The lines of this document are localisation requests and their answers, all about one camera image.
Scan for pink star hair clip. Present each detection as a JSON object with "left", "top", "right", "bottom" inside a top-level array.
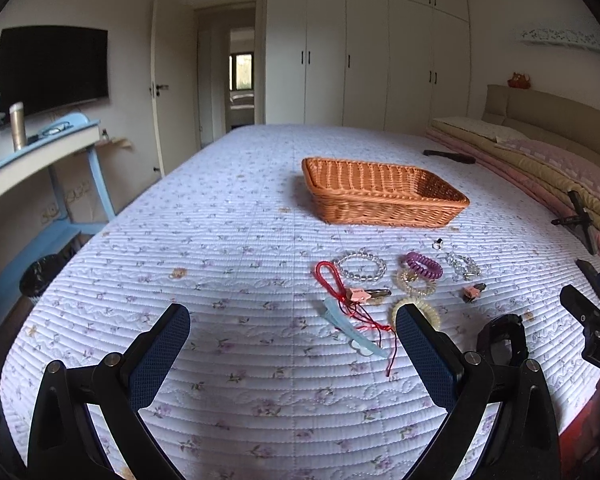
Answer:
[
  {"left": 346, "top": 287, "right": 391, "bottom": 304},
  {"left": 462, "top": 283, "right": 486, "bottom": 302}
]

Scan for silver gold chain bracelet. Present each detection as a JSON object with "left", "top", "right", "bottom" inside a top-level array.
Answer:
[{"left": 442, "top": 251, "right": 482, "bottom": 282}]

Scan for purple spiral hair tie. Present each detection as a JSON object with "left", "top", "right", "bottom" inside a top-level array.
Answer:
[{"left": 403, "top": 251, "right": 444, "bottom": 280}]

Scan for clear yellow spiral hair tie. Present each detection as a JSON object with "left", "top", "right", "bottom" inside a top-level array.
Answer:
[{"left": 392, "top": 268, "right": 438, "bottom": 297}]

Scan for light blue hair clip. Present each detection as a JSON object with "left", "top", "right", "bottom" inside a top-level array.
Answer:
[{"left": 323, "top": 297, "right": 389, "bottom": 359}]

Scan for red string bracelet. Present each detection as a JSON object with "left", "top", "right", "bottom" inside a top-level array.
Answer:
[{"left": 314, "top": 260, "right": 398, "bottom": 378}]

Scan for clear crystal bead bracelet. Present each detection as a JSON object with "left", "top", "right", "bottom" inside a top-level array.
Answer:
[{"left": 332, "top": 250, "right": 389, "bottom": 284}]

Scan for black wristwatch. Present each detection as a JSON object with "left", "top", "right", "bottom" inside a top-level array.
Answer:
[{"left": 476, "top": 314, "right": 529, "bottom": 366}]

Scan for black tripod stand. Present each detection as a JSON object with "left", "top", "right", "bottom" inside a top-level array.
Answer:
[{"left": 552, "top": 190, "right": 598, "bottom": 256}]

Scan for black trash bin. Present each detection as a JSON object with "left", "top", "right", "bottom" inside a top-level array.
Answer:
[{"left": 19, "top": 254, "right": 70, "bottom": 304}]

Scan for blue white desk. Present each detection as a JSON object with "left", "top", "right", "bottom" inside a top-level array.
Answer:
[{"left": 0, "top": 113, "right": 116, "bottom": 326}]

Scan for folded pink beige quilts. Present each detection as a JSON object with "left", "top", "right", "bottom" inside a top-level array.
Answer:
[{"left": 426, "top": 122, "right": 600, "bottom": 254}]

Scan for white floral bedspread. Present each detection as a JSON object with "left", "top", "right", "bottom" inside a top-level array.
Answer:
[{"left": 0, "top": 127, "right": 600, "bottom": 479}]

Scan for black remote on bed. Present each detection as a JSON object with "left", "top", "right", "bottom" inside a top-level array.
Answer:
[{"left": 422, "top": 150, "right": 477, "bottom": 165}]

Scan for beige bed headboard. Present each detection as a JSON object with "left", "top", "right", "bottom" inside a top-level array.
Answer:
[{"left": 482, "top": 84, "right": 600, "bottom": 154}]

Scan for red toy on headboard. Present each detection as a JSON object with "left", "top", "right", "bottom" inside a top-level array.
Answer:
[{"left": 507, "top": 73, "right": 531, "bottom": 89}]

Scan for silver thermos bottle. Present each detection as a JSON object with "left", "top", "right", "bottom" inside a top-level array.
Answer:
[{"left": 9, "top": 102, "right": 27, "bottom": 152}]

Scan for orange wicker basket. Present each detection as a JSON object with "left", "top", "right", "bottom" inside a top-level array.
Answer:
[{"left": 302, "top": 157, "right": 470, "bottom": 229}]

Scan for white room door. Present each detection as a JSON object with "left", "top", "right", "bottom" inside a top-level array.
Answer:
[{"left": 150, "top": 0, "right": 200, "bottom": 176}]

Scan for white wardrobe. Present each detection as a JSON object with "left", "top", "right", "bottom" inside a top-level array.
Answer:
[{"left": 264, "top": 0, "right": 470, "bottom": 134}]

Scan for white lace wall shelf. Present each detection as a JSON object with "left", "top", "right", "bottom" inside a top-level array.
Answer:
[{"left": 518, "top": 27, "right": 600, "bottom": 54}]

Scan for black wall television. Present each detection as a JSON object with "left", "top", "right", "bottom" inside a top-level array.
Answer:
[{"left": 0, "top": 25, "right": 109, "bottom": 116}]

